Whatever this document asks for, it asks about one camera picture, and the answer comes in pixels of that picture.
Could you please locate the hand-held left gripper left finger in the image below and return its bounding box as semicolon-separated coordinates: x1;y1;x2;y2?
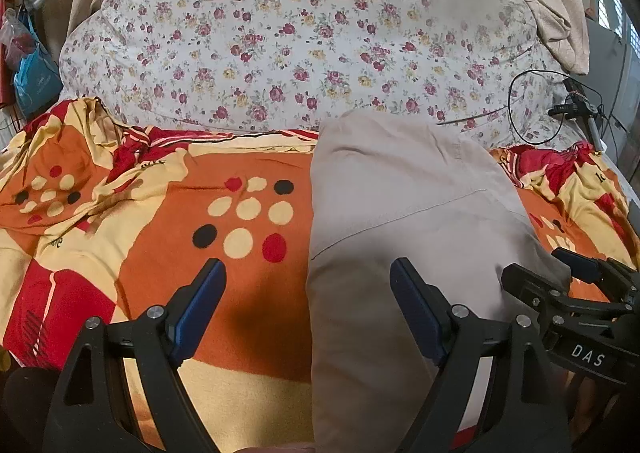
42;258;228;453

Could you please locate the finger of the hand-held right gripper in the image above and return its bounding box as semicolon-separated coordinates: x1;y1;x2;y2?
552;247;640;305
501;263;568;321

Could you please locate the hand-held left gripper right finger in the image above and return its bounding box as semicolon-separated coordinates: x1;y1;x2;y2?
389;258;574;453

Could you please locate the beige jacket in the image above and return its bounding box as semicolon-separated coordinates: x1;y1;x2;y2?
305;110;574;453

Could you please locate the orange yellow red printed blanket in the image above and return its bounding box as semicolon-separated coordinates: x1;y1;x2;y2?
0;95;634;453

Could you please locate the black electronic device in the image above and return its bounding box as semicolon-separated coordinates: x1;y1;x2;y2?
547;78;609;154

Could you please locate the floral quilt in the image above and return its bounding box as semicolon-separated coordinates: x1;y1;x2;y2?
59;0;597;154

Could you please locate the blue bag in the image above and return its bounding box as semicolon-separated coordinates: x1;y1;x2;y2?
12;45;62;116

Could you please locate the dark red cloth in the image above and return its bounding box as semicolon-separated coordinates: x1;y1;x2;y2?
0;0;16;106

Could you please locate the plastic bag with red contents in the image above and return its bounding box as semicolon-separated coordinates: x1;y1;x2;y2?
0;8;39;60

